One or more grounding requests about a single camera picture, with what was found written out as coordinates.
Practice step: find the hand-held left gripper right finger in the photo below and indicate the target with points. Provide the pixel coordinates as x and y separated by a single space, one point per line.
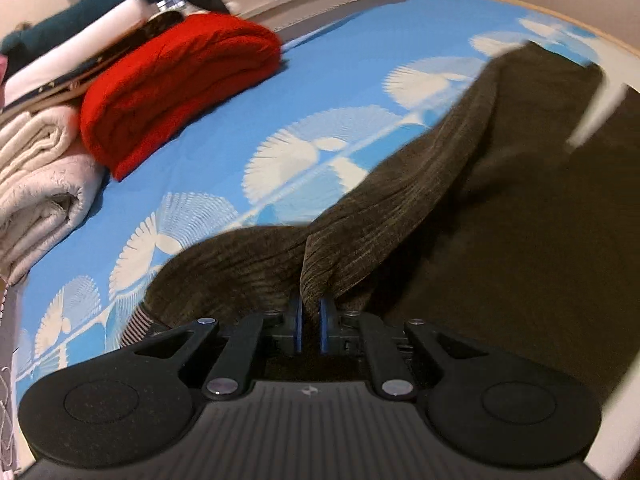
324 325

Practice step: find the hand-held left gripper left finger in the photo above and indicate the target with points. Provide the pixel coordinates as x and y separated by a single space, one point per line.
298 325

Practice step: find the blue and white bed sheet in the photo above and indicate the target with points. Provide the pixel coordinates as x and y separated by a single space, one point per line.
325 70

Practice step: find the red folded blanket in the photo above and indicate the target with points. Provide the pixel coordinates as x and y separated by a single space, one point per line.
175 85

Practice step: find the white speckled folded quilt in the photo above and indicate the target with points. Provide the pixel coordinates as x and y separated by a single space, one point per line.
45 200

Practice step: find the dark patterned folded blanket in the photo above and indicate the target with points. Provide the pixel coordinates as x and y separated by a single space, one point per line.
162 22

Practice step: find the white folded pillow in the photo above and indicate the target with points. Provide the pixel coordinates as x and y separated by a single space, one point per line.
100 30

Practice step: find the teal shark plush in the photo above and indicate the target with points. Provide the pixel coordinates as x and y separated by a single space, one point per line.
100 2

